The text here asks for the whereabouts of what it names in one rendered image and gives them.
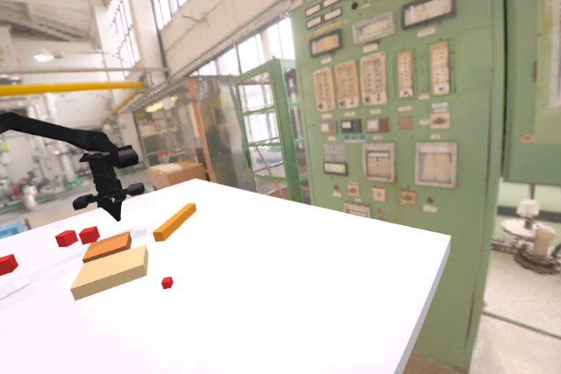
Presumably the beige rectangular block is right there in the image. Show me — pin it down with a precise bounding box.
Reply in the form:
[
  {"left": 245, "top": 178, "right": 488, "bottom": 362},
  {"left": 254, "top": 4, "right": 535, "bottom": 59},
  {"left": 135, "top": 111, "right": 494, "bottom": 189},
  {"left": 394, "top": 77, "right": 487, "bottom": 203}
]
[{"left": 70, "top": 245, "right": 149, "bottom": 300}]

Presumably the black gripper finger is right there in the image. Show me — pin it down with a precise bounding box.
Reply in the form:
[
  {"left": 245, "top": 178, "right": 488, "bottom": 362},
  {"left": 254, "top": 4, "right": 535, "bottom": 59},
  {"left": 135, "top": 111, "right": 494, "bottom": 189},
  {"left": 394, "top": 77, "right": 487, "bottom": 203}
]
[
  {"left": 97, "top": 199, "right": 118, "bottom": 221},
  {"left": 113, "top": 196, "right": 126, "bottom": 221}
]

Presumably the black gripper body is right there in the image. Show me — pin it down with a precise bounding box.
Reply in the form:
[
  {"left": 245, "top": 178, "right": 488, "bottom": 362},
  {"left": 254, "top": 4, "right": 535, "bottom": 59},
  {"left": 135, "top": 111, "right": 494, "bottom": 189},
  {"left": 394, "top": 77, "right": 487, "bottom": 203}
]
[{"left": 73, "top": 172, "right": 146, "bottom": 211}]

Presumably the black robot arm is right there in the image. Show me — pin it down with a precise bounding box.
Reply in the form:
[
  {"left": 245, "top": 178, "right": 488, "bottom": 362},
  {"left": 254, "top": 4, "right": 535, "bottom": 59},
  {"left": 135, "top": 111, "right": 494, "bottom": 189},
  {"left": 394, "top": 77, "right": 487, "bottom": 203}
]
[{"left": 0, "top": 111, "right": 138, "bottom": 176}]

